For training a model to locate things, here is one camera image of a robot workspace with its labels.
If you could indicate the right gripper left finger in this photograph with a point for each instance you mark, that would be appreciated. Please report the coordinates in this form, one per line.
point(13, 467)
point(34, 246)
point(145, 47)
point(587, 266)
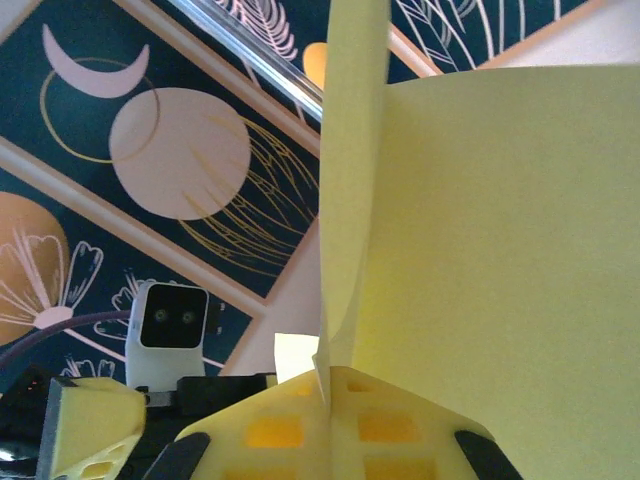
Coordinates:
point(270, 435)

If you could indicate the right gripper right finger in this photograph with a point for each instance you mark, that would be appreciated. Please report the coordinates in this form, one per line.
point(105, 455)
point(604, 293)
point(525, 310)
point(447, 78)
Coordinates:
point(390, 435)

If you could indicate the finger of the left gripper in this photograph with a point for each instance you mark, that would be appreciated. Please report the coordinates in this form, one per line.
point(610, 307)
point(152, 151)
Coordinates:
point(90, 425)

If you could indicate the yellow paper sheet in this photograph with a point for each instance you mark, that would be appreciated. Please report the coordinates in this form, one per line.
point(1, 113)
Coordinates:
point(500, 250)

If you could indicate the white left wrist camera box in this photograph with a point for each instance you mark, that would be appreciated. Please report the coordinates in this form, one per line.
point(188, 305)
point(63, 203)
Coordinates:
point(165, 320)

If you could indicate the aluminium corner post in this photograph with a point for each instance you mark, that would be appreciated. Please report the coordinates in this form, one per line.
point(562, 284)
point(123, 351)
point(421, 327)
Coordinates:
point(260, 55)

